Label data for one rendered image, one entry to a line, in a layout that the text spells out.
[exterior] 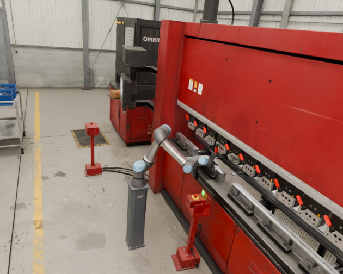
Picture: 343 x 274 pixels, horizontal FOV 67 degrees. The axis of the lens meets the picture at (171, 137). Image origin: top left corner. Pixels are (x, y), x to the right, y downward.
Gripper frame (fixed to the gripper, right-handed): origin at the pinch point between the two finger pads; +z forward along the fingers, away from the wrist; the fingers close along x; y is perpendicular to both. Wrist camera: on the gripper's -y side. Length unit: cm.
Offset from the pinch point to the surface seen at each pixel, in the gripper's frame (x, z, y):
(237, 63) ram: 3, -50, -84
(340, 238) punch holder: 108, -62, 14
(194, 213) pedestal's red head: 7, -23, 49
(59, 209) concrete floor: -161, -13, 126
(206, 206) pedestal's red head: 13.9, -18.3, 39.0
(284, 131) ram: 58, -60, -38
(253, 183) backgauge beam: 38.9, 13.0, 3.6
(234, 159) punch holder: 22.7, -20.8, -9.6
